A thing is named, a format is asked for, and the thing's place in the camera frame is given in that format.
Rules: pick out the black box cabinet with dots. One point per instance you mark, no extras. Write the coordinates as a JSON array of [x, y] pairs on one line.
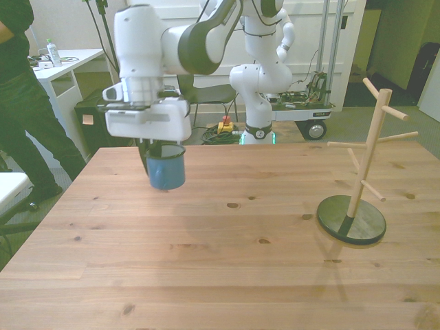
[[93, 137]]

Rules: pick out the white seat chair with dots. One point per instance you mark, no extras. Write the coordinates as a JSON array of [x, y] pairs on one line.
[[10, 187]]

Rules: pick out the aluminium frame pole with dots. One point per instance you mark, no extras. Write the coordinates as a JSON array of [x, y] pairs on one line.
[[335, 41]]

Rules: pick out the person in dark clothes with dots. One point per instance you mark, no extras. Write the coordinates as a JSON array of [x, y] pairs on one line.
[[20, 103]]

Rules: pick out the black chair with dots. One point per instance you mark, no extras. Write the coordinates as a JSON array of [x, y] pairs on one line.
[[213, 94]]

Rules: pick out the small white box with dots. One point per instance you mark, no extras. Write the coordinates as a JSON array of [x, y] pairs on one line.
[[45, 64]]

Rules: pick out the wooden mug tree black base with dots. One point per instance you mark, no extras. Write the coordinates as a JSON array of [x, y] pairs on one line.
[[365, 165]]

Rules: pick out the orange sticky note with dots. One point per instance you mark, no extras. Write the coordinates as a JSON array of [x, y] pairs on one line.
[[88, 119]]

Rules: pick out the white desk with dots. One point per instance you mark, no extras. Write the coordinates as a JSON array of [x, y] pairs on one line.
[[79, 60]]

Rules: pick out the yellow emergency stop button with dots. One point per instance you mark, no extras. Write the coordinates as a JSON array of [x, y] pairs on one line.
[[225, 126]]

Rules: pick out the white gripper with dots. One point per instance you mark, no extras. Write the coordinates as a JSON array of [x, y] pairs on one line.
[[148, 125]]

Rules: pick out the clear plastic bottle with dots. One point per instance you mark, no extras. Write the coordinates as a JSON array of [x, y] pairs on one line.
[[54, 55]]

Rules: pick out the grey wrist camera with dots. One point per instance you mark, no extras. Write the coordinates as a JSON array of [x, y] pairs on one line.
[[123, 107]]

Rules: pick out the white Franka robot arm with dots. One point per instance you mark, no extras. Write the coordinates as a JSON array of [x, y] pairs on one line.
[[137, 44]]

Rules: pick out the blue enamel mug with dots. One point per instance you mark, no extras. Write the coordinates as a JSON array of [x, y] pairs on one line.
[[166, 173]]

